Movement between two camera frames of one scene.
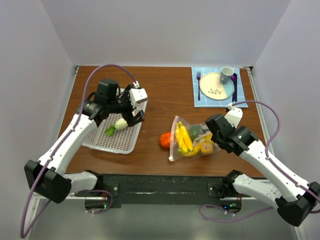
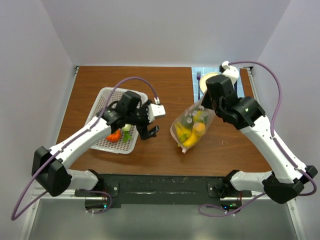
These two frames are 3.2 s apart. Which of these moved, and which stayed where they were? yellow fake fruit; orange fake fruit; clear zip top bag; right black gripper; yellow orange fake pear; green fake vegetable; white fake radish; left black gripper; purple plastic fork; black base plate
Moved: white fake radish; yellow orange fake pear; right black gripper; orange fake fruit; yellow fake fruit; left black gripper; clear zip top bag; green fake vegetable
Stayed: purple plastic fork; black base plate
